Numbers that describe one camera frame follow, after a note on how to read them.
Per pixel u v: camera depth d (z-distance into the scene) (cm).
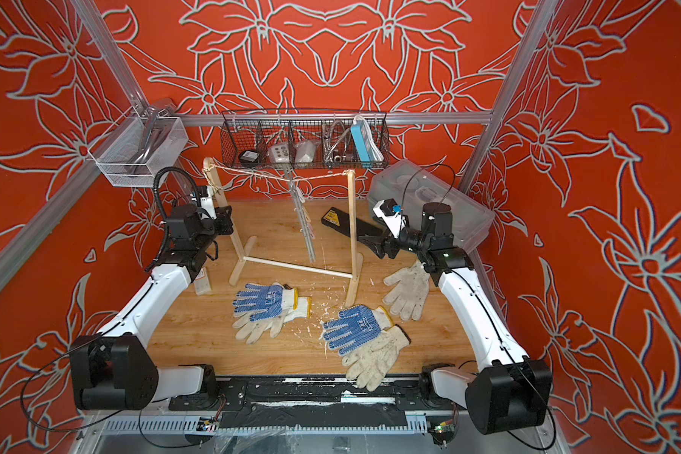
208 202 71
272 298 90
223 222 73
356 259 85
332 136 86
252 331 84
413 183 104
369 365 78
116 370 40
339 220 110
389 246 64
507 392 38
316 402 73
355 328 85
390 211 60
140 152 83
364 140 88
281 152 95
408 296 91
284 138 101
